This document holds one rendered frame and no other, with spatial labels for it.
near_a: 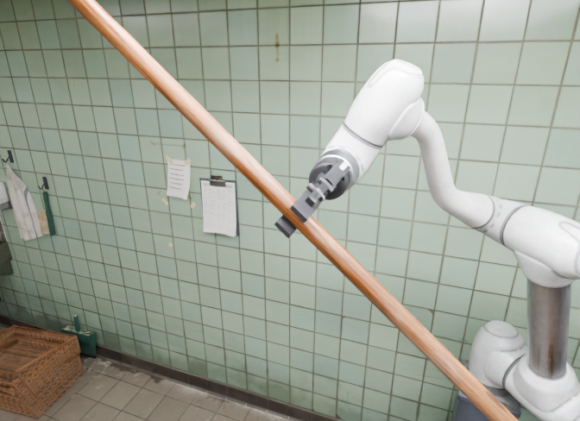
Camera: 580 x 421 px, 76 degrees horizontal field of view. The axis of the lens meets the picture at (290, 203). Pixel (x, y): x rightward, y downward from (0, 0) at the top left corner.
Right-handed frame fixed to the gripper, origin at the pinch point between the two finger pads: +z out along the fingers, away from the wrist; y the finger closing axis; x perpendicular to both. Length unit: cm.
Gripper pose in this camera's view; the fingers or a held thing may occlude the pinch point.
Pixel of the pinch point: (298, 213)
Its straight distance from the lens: 56.7
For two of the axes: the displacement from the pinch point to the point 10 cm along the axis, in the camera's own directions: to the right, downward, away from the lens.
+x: -7.1, -7.0, 0.1
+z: -3.5, 3.4, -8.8
